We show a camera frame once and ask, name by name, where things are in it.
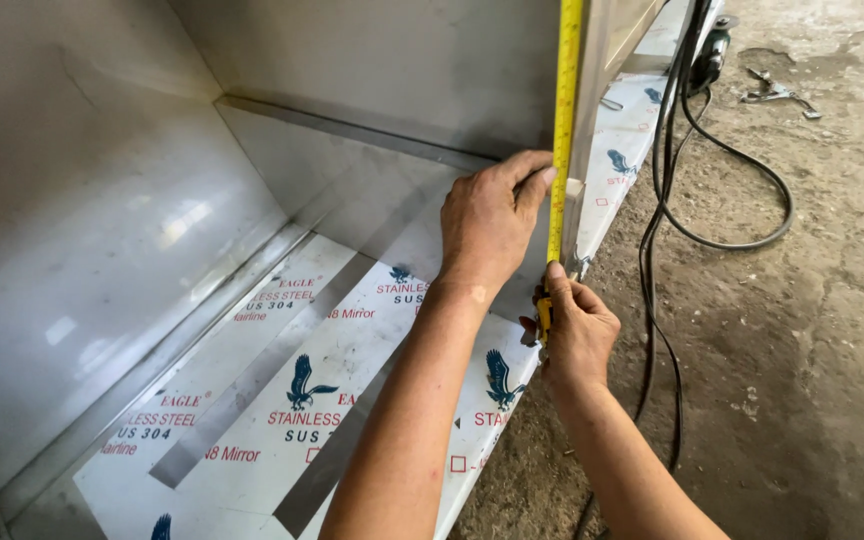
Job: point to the metal locking pliers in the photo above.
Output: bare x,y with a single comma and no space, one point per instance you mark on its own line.
773,93

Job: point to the person's left hand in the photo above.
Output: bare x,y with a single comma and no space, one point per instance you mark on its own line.
484,225

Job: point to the person's right hand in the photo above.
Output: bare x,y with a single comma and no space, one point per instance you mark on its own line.
582,337

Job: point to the angle grinder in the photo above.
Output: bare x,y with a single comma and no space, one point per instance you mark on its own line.
711,56

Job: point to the stainless steel cabinet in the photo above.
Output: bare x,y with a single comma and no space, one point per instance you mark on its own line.
139,225

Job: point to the yellow tape measure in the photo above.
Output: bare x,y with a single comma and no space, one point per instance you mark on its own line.
567,112

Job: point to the small metal hook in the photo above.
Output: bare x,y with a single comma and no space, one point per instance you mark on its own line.
612,103

